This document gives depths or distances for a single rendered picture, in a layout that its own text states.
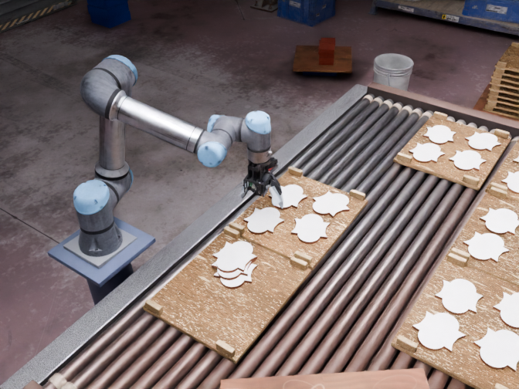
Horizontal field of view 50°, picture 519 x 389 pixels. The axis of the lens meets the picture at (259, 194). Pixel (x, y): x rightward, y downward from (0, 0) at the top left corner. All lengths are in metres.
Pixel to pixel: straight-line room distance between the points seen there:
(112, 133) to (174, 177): 1.95
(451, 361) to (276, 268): 0.59
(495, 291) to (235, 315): 0.79
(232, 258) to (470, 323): 0.74
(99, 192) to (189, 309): 0.51
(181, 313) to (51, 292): 1.60
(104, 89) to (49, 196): 2.25
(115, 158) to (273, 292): 0.70
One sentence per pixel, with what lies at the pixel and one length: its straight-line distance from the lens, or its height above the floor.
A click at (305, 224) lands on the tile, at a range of 1.95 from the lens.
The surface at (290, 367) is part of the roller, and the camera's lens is 1.60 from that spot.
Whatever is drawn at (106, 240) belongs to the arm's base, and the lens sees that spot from 1.99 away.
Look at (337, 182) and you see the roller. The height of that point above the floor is 0.92.
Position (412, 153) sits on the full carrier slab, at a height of 0.94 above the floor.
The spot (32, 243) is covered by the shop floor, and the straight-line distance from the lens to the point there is 3.55.
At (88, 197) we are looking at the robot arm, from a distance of 1.92.
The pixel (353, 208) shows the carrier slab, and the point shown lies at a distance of 2.04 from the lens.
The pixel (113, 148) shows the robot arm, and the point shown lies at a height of 1.21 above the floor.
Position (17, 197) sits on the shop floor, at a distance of 3.95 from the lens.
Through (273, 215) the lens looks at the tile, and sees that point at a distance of 1.98.
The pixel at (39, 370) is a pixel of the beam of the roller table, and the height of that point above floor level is 0.92.
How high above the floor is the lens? 2.24
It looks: 39 degrees down
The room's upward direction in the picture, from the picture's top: 2 degrees counter-clockwise
